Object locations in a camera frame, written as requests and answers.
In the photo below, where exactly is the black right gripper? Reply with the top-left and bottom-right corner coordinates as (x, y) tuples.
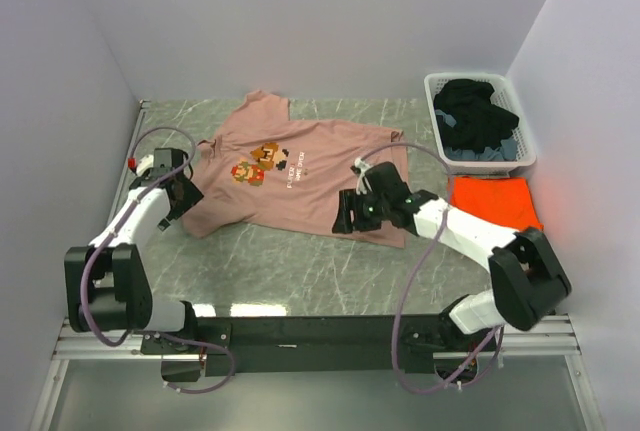
(331, 188), (391, 235)

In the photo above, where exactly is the pink printed t-shirt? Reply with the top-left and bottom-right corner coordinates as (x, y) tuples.
(181, 91), (408, 238)

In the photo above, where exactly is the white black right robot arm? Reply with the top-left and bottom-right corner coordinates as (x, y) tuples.
(332, 159), (572, 350)

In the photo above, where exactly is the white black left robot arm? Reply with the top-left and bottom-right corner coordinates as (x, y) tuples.
(64, 148), (203, 353)

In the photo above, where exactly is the black t-shirt in basket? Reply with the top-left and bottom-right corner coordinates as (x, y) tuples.
(433, 79), (520, 152)

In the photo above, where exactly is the folded orange t-shirt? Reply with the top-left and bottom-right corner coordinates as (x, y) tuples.
(448, 177), (544, 231)

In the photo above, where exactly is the blue garment in basket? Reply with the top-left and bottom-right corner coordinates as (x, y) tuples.
(435, 109), (518, 162)

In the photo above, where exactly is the white plastic laundry basket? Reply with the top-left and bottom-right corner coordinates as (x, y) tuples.
(424, 72), (536, 175)

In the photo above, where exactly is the black robot mounting base bar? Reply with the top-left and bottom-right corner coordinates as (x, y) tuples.
(141, 314), (488, 382)

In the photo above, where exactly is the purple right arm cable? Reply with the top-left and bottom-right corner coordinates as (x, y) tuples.
(352, 143), (506, 396)

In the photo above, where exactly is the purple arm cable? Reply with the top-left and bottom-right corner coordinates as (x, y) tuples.
(352, 143), (506, 396)
(79, 125), (236, 395)

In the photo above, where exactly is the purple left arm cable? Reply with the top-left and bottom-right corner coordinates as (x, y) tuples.
(79, 125), (236, 395)

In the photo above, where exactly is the aluminium frame rail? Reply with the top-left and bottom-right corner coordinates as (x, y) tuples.
(52, 315), (582, 361)

